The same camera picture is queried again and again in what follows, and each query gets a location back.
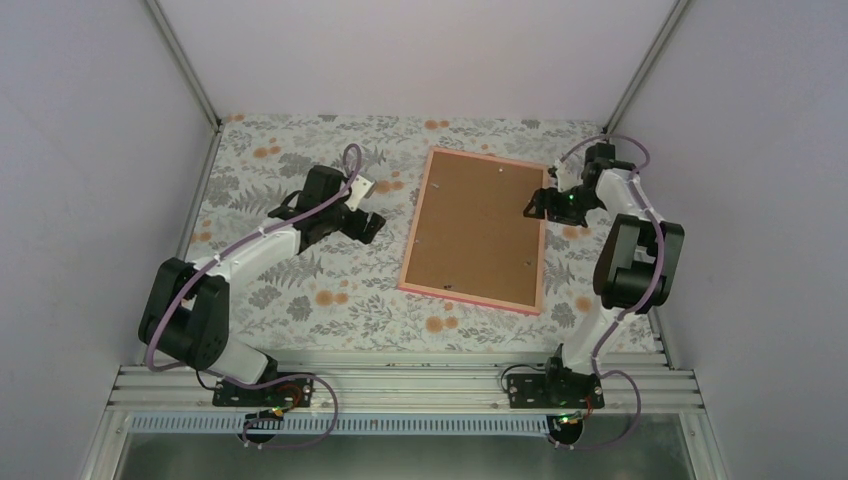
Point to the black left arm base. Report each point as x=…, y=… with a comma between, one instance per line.
x=282, y=395

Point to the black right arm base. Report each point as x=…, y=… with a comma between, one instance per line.
x=552, y=385

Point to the pink wooden picture frame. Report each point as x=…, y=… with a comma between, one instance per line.
x=536, y=265

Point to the brown cardboard backing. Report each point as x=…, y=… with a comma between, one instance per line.
x=474, y=228

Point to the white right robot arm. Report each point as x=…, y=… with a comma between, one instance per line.
x=636, y=267

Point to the aluminium rail base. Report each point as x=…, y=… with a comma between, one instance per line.
x=395, y=393

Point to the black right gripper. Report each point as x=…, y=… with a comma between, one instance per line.
x=552, y=210

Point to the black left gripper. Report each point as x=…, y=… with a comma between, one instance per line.
x=370, y=229

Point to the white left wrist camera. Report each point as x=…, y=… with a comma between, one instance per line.
x=361, y=189

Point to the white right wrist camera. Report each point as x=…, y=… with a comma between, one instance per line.
x=564, y=177

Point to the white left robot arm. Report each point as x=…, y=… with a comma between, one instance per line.
x=187, y=315

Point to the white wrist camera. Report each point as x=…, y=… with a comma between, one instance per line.
x=361, y=189
x=564, y=177

